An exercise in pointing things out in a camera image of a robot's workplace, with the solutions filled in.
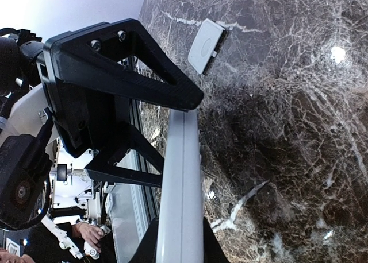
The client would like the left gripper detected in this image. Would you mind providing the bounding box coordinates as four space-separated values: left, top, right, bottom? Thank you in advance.
37 18 204 188

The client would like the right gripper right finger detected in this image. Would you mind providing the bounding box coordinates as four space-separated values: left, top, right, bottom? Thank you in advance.
203 217 229 263

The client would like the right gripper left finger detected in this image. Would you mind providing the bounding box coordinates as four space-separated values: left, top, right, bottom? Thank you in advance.
129 218 159 263

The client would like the white remote control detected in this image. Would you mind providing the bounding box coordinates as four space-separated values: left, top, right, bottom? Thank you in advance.
156 110 204 262

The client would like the white battery cover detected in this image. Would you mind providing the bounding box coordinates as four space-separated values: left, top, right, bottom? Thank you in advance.
187 19 225 74

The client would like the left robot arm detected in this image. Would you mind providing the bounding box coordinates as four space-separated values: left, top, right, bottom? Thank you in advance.
1 19 204 187

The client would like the person in background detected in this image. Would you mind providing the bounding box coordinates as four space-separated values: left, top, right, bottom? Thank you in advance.
1 222 117 263

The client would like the white cable duct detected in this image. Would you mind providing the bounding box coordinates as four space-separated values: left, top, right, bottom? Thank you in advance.
109 153 150 263

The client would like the black front rail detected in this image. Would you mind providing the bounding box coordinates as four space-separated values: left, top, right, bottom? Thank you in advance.
128 59 162 223

